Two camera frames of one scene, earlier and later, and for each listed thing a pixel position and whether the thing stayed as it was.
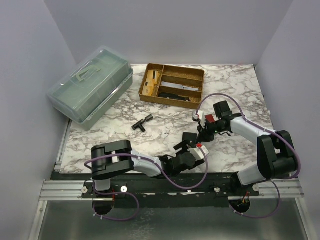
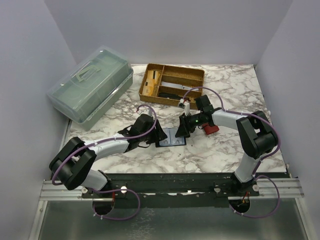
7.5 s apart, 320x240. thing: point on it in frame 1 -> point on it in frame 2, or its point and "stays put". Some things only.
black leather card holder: x=190 y=137 -> x=171 y=140
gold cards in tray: x=152 y=79 stays put
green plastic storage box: x=89 y=94 stays put
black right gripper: x=204 y=128 -> x=184 y=125
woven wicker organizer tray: x=174 y=85 stays put
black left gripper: x=186 y=146 -> x=155 y=132
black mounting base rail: x=194 y=190 stays put
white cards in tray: x=178 y=85 stays put
